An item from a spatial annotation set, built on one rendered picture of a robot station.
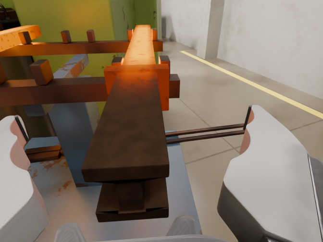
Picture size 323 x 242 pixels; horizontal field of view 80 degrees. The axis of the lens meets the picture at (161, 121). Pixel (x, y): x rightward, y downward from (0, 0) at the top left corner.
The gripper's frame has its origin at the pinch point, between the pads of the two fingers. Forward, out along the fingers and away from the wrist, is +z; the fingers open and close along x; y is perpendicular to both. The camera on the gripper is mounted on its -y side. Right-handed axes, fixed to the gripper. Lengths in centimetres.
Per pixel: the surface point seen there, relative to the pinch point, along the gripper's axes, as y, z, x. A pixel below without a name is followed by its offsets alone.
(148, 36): -0.8, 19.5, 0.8
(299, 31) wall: 32, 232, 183
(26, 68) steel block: 11, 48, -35
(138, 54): -0.8, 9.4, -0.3
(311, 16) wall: 15, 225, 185
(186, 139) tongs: 25.5, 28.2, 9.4
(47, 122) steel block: 30, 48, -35
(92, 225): 26.4, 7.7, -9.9
